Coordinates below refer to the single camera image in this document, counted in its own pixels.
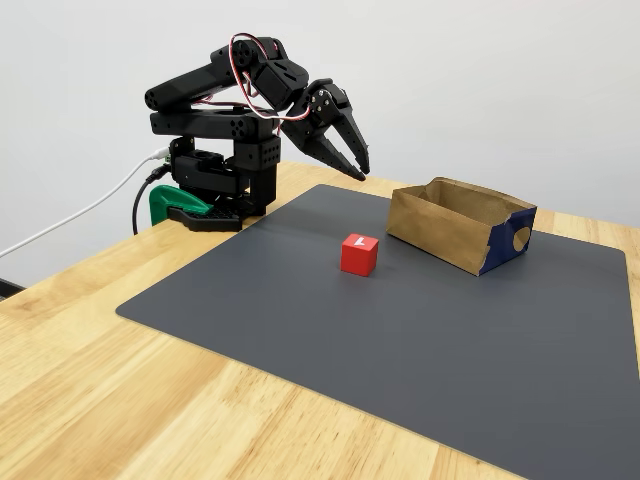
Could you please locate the red cube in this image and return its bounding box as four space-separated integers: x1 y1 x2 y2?
340 232 380 277

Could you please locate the grey mat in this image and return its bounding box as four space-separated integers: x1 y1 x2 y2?
115 183 640 480

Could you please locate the black cable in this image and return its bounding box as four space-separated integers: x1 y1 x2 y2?
131 166 174 236

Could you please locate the black flat object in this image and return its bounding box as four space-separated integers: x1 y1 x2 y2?
0 278 26 302

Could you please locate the green clamp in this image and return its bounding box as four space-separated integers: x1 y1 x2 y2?
149 184 215 226

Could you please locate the red white servo wire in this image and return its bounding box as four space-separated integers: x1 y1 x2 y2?
229 32 314 123

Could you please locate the brown paper box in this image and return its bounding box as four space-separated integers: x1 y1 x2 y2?
386 176 539 277

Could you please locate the white cable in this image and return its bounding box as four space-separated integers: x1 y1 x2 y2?
0 147 172 260

